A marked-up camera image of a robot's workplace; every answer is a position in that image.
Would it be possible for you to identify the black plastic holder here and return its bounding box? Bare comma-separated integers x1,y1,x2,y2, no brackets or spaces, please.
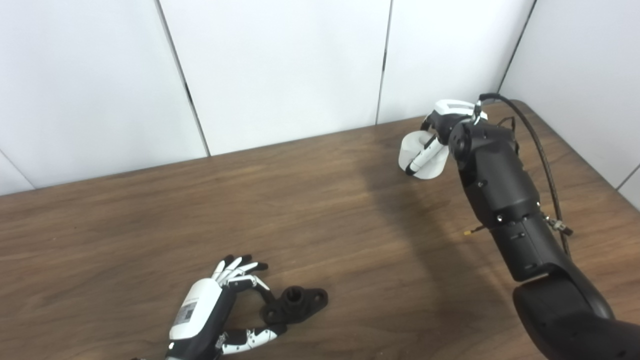
262,285,329,325

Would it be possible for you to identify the round white plastic piece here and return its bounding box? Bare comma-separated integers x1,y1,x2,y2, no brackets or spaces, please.
398,131,449,180

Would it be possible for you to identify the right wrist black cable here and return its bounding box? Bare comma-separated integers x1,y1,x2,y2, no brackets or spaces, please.
478,93,574,258

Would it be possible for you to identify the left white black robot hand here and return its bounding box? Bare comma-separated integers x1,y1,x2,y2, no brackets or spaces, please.
165,255,288,360

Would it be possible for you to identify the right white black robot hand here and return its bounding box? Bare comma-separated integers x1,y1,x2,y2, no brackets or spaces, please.
406,99,488,177

